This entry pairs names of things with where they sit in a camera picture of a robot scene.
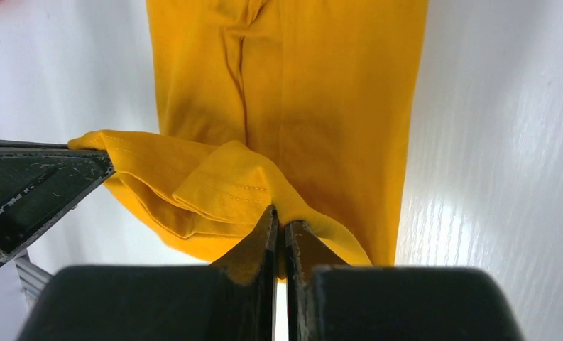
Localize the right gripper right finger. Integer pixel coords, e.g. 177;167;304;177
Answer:
285;221;523;340

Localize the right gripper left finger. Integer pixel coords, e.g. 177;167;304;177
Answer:
19;206;279;340

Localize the yellow t-shirt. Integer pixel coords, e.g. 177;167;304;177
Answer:
68;1;428;266

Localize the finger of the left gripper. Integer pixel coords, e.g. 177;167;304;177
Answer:
0;140;115;267

